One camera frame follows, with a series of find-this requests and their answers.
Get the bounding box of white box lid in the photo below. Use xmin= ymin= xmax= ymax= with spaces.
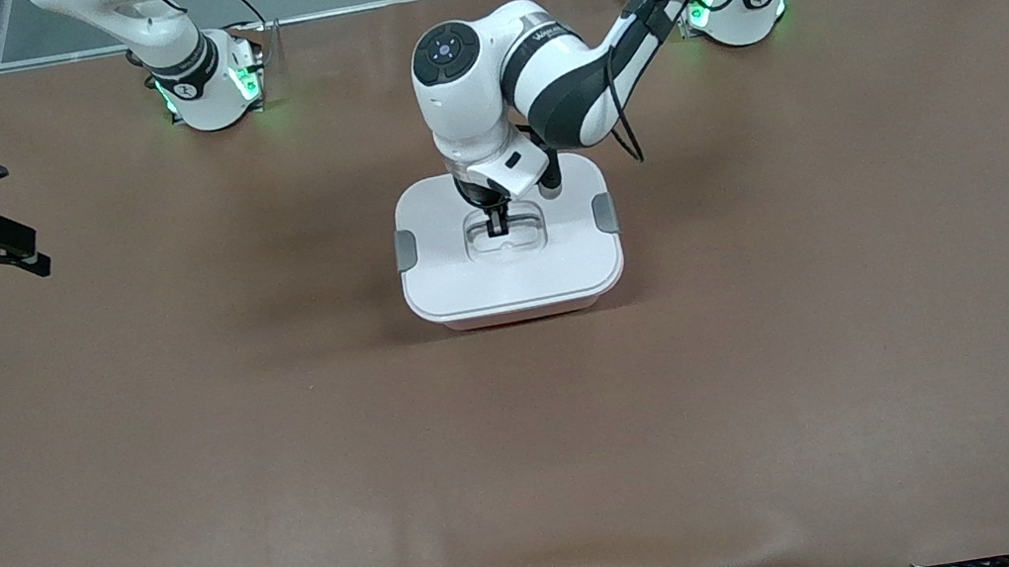
xmin=386 ymin=148 xmax=630 ymax=329

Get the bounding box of grey box lid latch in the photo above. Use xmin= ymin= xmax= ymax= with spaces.
xmin=393 ymin=228 xmax=422 ymax=273
xmin=591 ymin=191 xmax=621 ymax=236

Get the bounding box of brown table cover mat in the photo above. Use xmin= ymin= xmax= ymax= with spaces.
xmin=0 ymin=0 xmax=1009 ymax=567

